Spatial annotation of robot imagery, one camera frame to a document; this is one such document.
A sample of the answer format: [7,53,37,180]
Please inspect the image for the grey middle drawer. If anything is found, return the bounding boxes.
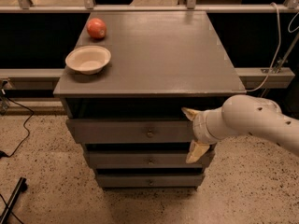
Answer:
[83,151,214,169]

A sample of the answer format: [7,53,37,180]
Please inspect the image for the black floor cable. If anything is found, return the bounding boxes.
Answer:
[0,89,35,159]

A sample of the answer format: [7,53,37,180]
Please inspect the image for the white cable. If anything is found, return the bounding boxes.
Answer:
[246,2,283,93]

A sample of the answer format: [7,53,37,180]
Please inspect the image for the metal railing frame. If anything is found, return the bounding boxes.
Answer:
[0,0,299,91]

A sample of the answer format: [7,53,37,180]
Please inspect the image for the grey wooden drawer cabinet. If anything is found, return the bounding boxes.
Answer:
[54,11,245,177]

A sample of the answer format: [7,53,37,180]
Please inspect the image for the grey drawer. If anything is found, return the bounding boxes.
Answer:
[66,119,194,144]
[95,174,205,188]
[83,151,214,169]

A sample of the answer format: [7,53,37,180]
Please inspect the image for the black metal stand leg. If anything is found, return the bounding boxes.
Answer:
[0,177,27,224]

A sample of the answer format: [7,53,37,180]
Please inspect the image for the red orange round fruit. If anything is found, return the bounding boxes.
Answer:
[86,18,107,39]

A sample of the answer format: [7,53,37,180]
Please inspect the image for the white paper bowl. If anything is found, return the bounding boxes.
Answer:
[65,46,111,75]

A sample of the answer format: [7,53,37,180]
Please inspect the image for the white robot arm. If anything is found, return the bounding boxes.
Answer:
[181,95,299,163]

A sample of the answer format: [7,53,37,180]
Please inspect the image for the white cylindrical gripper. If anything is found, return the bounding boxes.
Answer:
[181,107,226,163]

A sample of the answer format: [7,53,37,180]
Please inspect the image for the grey top drawer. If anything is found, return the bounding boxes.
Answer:
[66,119,194,144]

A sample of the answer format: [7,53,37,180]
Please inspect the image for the grey bottom drawer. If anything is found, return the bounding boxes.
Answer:
[95,174,205,188]

